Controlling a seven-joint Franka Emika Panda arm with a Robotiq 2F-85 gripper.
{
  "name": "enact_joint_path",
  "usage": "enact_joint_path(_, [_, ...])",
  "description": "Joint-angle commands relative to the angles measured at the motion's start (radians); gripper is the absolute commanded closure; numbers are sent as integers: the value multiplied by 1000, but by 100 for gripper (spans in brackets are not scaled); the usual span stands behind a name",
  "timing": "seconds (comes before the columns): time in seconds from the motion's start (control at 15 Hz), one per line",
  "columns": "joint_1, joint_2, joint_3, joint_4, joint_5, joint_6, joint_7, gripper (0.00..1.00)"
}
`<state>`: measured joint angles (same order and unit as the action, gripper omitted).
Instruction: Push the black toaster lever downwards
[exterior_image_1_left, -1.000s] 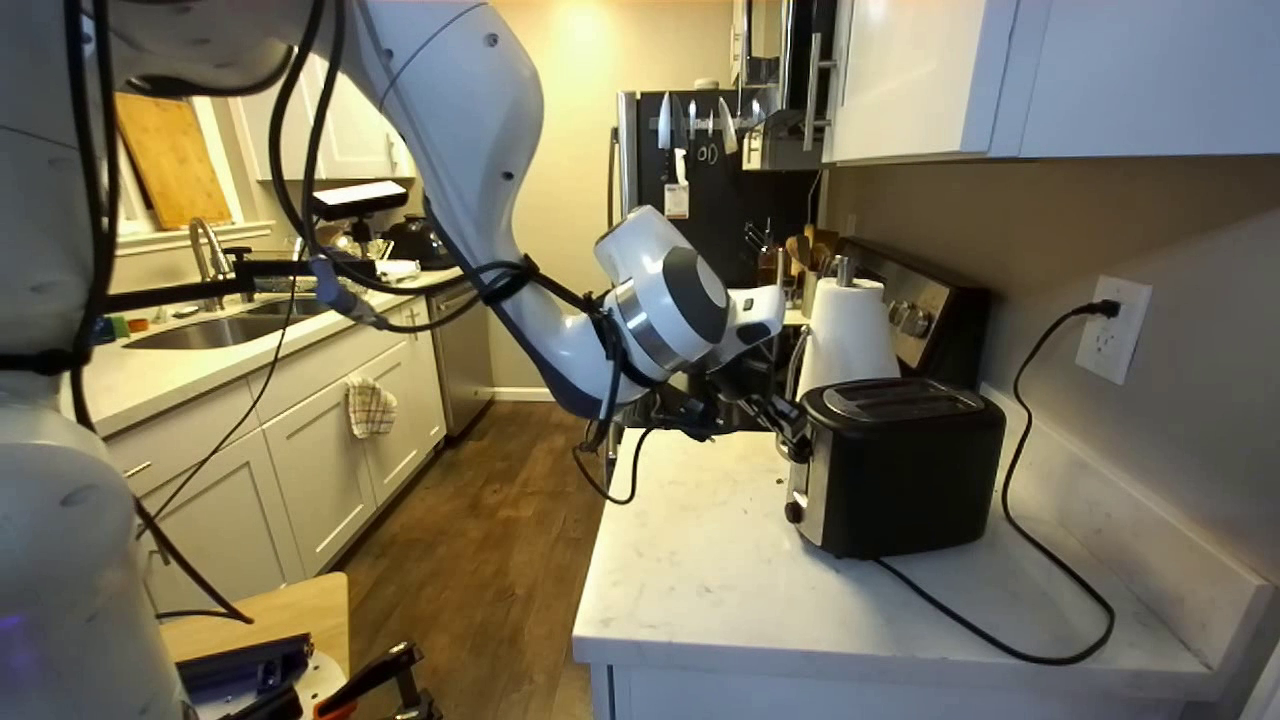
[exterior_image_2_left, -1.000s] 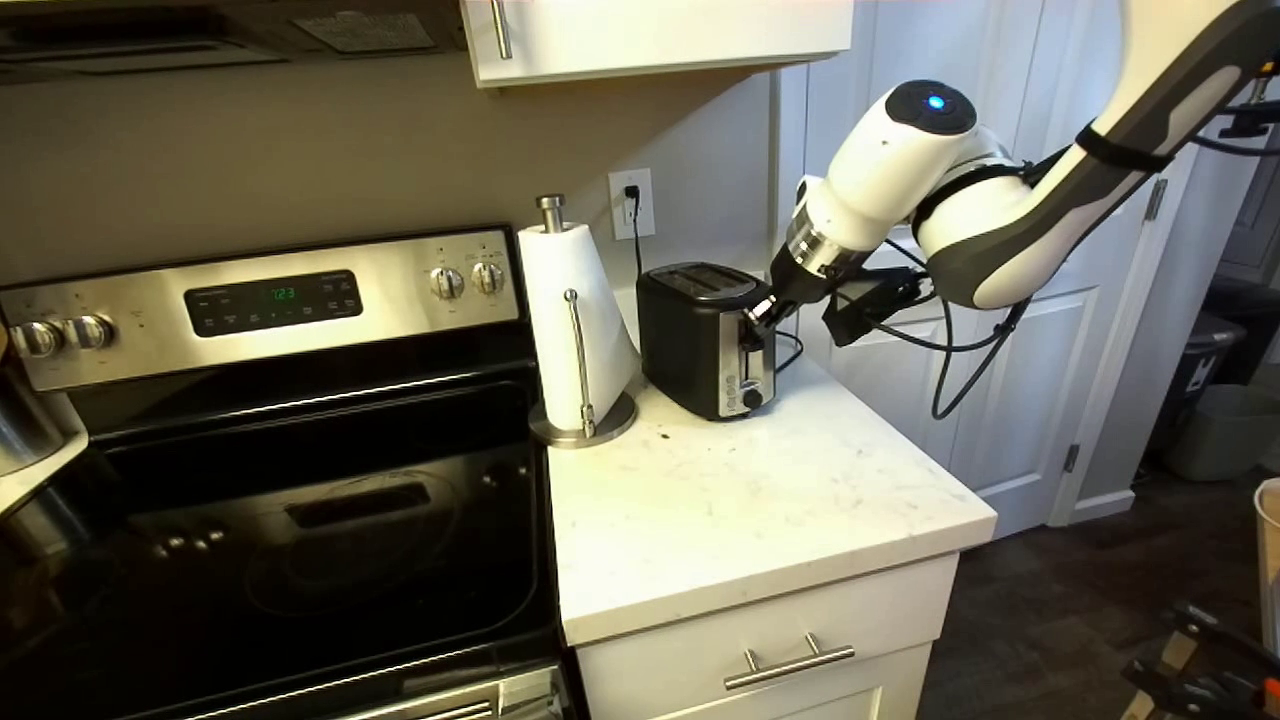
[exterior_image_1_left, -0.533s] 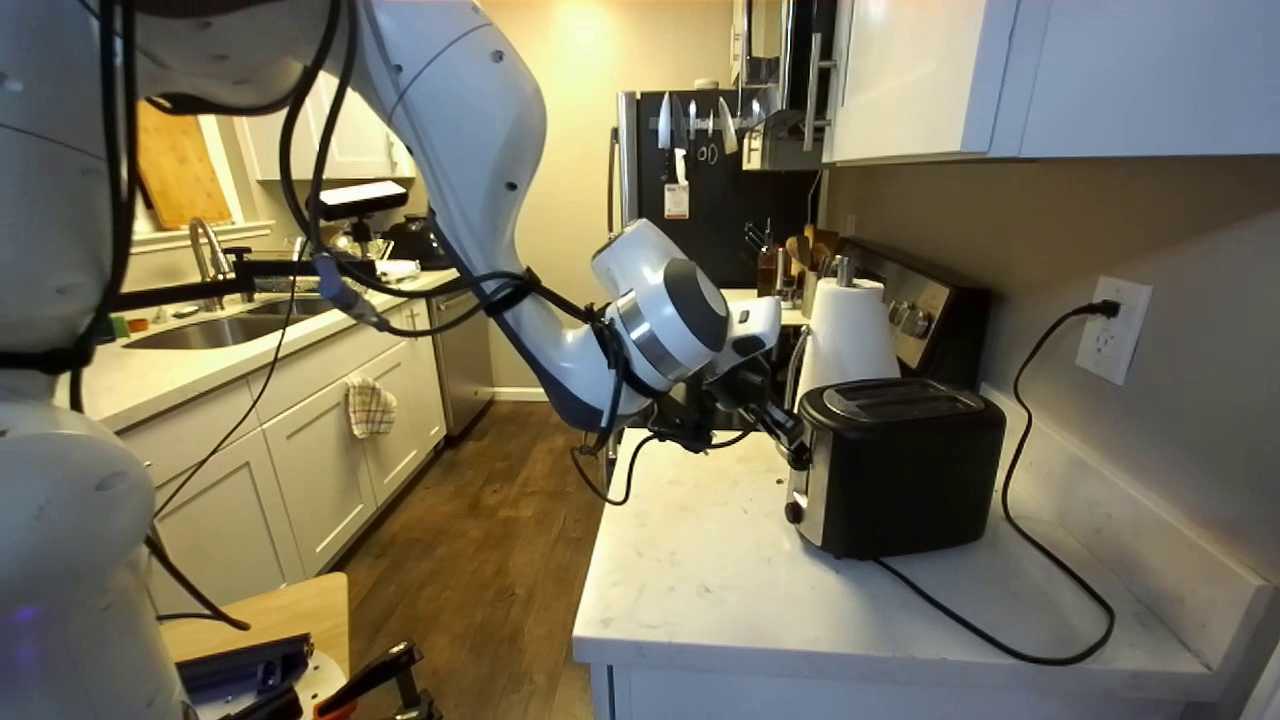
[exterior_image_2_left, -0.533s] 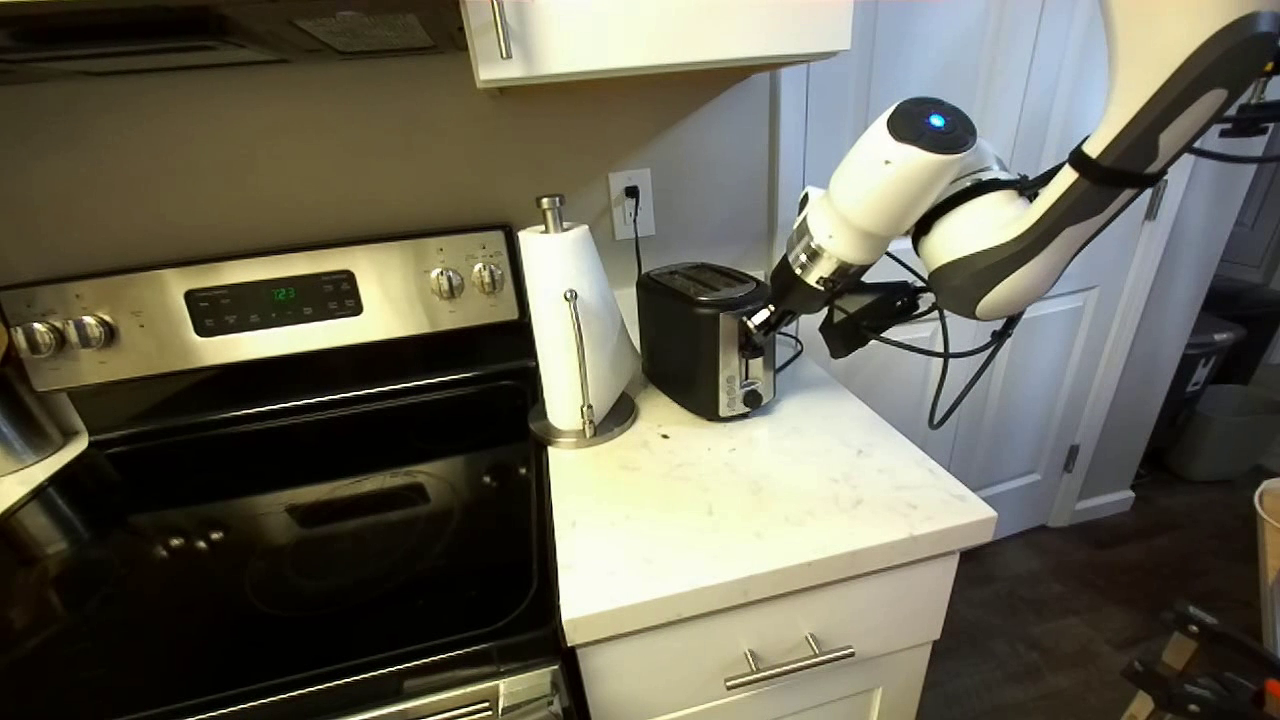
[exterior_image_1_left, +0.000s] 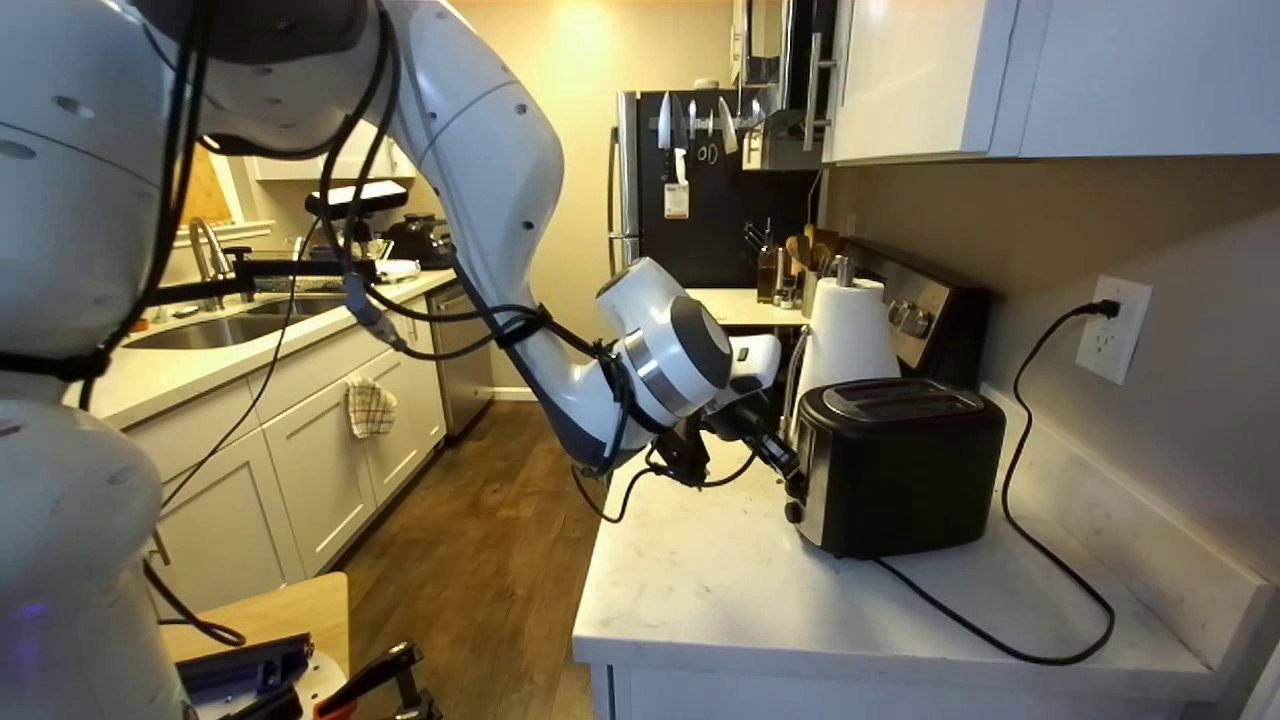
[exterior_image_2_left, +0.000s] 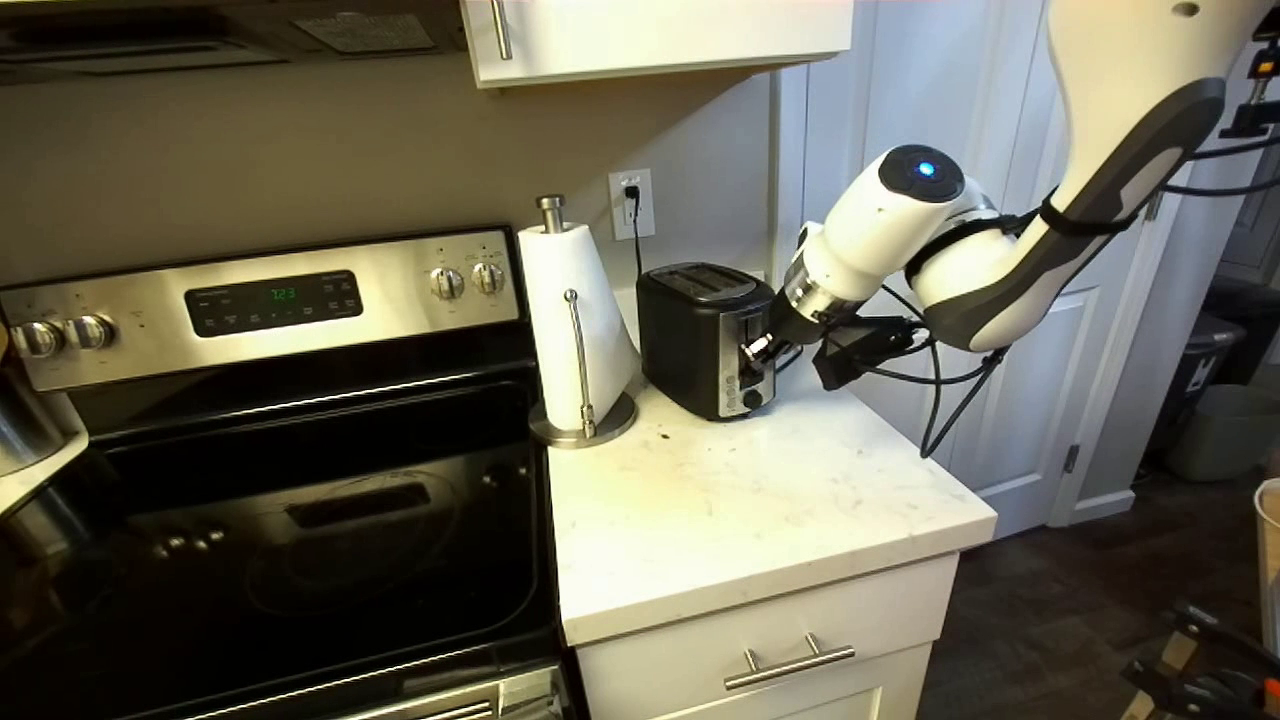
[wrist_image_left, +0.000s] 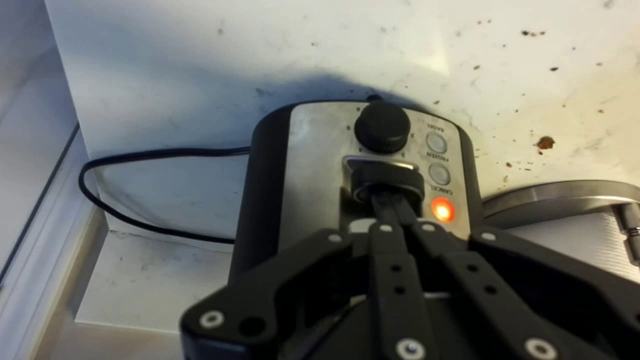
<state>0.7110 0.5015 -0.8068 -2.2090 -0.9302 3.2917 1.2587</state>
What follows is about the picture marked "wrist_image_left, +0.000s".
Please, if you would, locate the black and silver toaster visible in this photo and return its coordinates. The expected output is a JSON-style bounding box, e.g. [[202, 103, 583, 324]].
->
[[223, 98, 483, 316]]

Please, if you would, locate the white paper towel roll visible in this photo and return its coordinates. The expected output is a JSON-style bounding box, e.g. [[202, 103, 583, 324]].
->
[[478, 177, 640, 270]]

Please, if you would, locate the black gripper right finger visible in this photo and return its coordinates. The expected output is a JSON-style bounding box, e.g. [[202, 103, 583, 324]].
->
[[387, 190, 640, 360]]

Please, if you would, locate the black toaster lever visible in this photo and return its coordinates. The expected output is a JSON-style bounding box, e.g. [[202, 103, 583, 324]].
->
[[340, 156, 425, 210]]

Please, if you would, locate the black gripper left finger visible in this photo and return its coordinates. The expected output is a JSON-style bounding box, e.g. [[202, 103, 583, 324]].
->
[[177, 188, 435, 360]]

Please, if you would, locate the round toaster button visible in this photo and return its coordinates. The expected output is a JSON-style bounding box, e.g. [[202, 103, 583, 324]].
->
[[423, 127, 449, 156], [429, 194, 460, 226], [425, 160, 452, 188]]

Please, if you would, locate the black toaster power cable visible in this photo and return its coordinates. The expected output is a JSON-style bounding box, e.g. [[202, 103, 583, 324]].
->
[[75, 144, 253, 245]]

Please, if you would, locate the black toaster dial knob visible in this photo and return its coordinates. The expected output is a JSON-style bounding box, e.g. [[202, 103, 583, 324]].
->
[[351, 98, 412, 156]]

